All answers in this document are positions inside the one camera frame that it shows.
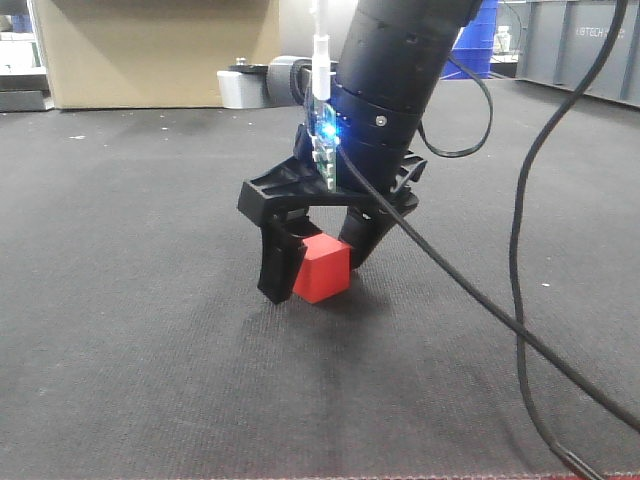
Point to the white usb cable plug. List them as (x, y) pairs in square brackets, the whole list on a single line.
[(321, 61)]

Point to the grey metal cabinet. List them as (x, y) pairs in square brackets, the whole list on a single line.
[(561, 40)]

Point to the red magnetic cube block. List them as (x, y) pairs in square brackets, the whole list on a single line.
[(325, 270)]

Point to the green circuit board camera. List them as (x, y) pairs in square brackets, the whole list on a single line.
[(323, 131)]

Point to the blue stacked bins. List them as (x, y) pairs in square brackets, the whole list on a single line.
[(474, 47)]

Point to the dark grey fabric mat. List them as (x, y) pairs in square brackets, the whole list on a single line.
[(135, 344)]

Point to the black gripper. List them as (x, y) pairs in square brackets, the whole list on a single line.
[(296, 184)]

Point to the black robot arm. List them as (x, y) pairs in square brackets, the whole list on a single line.
[(391, 62)]

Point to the cardboard box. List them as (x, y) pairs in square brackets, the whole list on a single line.
[(149, 54)]

